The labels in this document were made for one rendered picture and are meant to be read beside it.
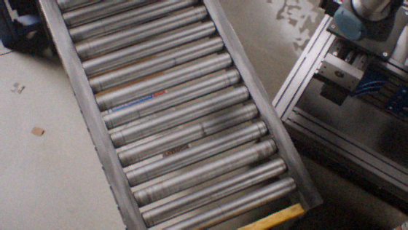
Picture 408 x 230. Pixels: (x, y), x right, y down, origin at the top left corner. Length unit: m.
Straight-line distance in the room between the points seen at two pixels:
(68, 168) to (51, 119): 0.25
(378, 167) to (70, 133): 1.33
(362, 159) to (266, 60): 0.70
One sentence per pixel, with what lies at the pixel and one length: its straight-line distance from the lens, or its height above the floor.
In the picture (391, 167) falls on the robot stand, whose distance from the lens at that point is 2.47.
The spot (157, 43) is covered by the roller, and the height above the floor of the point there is 0.80.
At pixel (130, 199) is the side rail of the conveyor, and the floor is 0.80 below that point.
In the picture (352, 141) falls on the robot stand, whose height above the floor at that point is 0.23.
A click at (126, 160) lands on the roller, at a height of 0.80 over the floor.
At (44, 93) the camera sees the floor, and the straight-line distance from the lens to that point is 2.71.
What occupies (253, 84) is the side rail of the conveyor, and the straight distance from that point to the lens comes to 1.81.
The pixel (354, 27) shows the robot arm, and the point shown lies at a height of 1.01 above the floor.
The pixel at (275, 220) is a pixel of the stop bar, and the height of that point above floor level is 0.82.
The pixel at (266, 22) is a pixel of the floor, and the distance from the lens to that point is 2.91.
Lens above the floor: 2.39
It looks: 66 degrees down
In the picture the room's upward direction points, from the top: 11 degrees clockwise
